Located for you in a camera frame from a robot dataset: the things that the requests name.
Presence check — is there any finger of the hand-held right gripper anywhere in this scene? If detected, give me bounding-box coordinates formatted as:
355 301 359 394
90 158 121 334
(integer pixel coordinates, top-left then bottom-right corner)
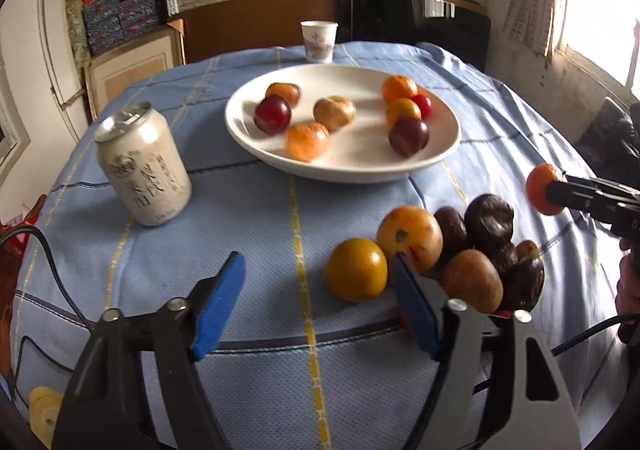
564 173 640 203
546 180 631 225

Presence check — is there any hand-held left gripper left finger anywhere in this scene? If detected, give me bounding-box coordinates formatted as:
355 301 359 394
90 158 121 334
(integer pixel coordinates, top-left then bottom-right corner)
51 251 247 450

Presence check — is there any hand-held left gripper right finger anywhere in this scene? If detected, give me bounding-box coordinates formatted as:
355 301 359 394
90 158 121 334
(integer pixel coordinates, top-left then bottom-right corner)
390 252 583 450

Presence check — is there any orange mandarin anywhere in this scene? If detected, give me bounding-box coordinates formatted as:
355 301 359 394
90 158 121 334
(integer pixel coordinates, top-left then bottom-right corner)
525 164 568 217
382 74 419 103
285 122 331 162

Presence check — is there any large yellow passion fruit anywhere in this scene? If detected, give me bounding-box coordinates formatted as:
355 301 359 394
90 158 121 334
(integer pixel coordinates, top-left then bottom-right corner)
325 238 389 303

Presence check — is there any spotted tan passion fruit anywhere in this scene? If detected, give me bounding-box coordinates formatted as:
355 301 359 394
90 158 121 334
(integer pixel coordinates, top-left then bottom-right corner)
376 206 444 275

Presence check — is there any dark red plum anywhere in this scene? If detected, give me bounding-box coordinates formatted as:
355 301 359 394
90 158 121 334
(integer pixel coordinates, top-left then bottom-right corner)
254 95 293 135
433 206 468 255
388 117 430 157

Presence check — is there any dark wrinkled passion fruit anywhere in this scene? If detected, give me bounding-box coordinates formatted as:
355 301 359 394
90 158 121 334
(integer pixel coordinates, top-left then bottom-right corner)
500 255 546 313
464 194 515 251
487 242 519 275

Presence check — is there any white oval plate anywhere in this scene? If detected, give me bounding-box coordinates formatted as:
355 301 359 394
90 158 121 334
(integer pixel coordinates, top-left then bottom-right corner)
224 64 461 183

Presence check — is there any small yellow orange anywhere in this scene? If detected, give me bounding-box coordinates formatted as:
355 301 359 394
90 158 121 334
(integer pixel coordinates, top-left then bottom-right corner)
386 98 422 127

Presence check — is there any orange-brown round fruit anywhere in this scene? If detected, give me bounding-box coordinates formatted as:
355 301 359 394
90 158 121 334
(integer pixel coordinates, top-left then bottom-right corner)
265 82 302 108

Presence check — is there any person's right hand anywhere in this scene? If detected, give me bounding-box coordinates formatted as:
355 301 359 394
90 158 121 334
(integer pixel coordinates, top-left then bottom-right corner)
615 239 640 315

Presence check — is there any black jacket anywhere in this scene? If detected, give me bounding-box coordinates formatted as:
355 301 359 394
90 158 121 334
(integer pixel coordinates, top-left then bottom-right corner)
580 97 640 165

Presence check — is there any blue striped tablecloth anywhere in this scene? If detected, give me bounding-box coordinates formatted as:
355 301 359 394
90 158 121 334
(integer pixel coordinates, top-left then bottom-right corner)
10 40 631 450

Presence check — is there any white beverage can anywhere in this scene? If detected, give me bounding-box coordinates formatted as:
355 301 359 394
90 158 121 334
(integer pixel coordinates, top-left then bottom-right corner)
93 101 193 227

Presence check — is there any bright window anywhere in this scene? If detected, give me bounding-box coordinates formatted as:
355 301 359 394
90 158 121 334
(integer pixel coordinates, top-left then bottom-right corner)
550 0 640 95

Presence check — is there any yellow round object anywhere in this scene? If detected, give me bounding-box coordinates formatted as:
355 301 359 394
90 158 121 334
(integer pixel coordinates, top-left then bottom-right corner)
28 385 66 448

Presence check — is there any glossy black panel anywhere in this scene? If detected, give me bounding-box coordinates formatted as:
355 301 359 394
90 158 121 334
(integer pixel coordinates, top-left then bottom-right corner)
347 0 493 75

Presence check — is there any white framed window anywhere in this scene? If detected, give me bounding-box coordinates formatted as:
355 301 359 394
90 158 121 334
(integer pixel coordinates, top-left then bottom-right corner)
0 60 31 181

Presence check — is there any brown wooden board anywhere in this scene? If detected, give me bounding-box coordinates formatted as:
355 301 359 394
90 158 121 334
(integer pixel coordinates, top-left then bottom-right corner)
167 0 351 65

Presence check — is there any white paper cup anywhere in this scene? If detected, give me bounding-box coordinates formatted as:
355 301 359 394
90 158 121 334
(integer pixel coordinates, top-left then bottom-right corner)
300 20 339 64

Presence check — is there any white wooden slat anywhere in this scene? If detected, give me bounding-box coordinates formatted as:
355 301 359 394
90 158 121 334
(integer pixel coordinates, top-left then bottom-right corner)
37 0 81 141

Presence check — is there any stack of blue printed boxes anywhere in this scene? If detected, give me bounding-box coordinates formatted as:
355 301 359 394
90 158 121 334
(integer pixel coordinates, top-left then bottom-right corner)
80 0 163 55

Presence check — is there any green patterned board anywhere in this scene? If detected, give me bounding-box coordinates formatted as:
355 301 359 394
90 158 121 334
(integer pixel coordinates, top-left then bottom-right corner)
64 0 93 60

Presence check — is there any black cable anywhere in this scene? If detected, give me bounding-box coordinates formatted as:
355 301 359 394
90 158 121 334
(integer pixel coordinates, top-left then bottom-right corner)
0 225 98 373
550 312 640 358

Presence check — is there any beige picture frame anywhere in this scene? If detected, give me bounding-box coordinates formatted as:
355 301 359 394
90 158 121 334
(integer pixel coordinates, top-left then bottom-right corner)
82 20 186 123

